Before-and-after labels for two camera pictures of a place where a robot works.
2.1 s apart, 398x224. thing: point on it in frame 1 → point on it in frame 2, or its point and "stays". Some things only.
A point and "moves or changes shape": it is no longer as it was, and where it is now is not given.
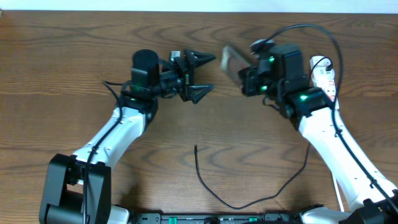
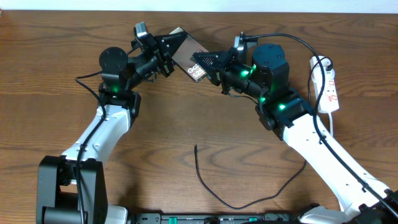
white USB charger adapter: x=319 y=72 stays
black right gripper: x=250 y=75 → x=222 y=61
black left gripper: x=188 y=76 → x=161 y=53
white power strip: x=328 y=87 stays
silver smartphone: x=232 y=61 moves or changes shape
